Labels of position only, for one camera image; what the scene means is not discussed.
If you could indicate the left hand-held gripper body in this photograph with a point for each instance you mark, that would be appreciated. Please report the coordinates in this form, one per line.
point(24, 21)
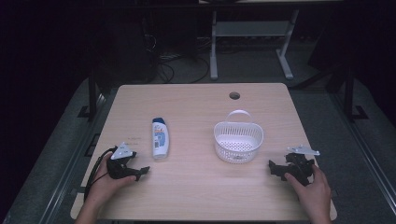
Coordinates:
point(120, 161)

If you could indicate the white shampoo bottle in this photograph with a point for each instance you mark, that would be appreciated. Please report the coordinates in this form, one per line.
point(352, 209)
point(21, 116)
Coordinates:
point(160, 138)

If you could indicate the person's left hand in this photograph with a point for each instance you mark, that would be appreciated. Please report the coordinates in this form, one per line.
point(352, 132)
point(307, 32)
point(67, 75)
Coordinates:
point(107, 183)

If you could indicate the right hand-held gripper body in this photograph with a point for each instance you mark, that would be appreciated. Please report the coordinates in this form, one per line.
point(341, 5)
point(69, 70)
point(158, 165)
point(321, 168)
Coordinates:
point(299, 166)

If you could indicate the person's right hand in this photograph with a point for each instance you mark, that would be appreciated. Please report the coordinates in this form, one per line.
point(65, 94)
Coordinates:
point(311, 193)

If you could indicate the white plastic basket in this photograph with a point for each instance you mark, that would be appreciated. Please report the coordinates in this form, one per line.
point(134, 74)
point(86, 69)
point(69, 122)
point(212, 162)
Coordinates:
point(238, 141)

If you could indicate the black metal stand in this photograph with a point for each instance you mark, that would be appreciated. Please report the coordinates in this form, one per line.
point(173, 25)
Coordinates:
point(350, 93)
point(93, 93)

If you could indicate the white metal table frame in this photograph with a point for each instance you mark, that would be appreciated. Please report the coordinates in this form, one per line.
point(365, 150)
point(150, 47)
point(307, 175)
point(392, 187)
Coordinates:
point(252, 40)

